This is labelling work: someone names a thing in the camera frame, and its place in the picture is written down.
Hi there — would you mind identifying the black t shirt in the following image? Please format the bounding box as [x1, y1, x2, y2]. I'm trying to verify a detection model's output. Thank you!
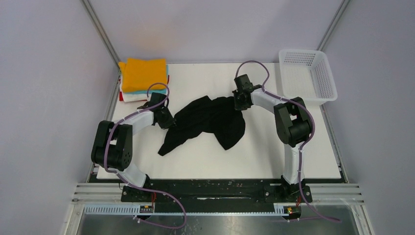
[158, 95, 246, 156]

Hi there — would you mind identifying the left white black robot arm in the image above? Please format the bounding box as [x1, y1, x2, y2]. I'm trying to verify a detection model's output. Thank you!
[91, 93, 175, 201]

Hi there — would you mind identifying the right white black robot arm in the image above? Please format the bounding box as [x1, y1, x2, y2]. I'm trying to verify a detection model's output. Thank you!
[232, 74, 313, 202]

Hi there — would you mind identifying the teal folded t shirt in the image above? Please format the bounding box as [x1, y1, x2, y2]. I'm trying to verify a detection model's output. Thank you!
[132, 65, 170, 94]

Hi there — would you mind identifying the white folded t shirt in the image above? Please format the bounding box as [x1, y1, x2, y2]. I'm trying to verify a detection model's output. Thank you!
[119, 79, 168, 103]

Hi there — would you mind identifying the red folded t shirt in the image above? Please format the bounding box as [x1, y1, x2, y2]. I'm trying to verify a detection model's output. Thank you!
[119, 75, 170, 102]

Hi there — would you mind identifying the orange folded t shirt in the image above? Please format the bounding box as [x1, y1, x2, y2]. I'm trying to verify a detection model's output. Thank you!
[118, 58, 167, 93]

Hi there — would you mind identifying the white plastic perforated basket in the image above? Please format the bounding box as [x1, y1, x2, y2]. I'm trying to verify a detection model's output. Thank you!
[278, 49, 338, 106]

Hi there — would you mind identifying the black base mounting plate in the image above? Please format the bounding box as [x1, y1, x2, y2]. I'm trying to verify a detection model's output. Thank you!
[120, 179, 313, 212]

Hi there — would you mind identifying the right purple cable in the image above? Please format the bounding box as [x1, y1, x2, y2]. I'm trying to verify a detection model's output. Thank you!
[234, 60, 341, 224]

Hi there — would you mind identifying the purple cable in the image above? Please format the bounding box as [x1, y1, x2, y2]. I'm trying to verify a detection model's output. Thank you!
[234, 60, 341, 224]
[103, 82, 188, 230]

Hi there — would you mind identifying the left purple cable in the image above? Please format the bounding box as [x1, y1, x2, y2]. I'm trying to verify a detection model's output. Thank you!
[103, 82, 188, 230]

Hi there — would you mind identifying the white slotted cable duct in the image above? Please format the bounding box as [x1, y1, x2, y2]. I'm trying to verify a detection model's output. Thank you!
[83, 204, 294, 216]

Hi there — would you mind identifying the left aluminium frame post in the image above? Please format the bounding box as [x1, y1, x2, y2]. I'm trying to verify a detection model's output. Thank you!
[80, 0, 120, 68]

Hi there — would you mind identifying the aluminium frame post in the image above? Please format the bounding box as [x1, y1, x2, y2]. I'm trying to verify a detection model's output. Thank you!
[317, 0, 351, 51]
[80, 0, 120, 68]

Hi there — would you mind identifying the right aluminium frame post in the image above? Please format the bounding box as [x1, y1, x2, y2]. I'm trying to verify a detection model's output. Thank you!
[317, 0, 351, 51]

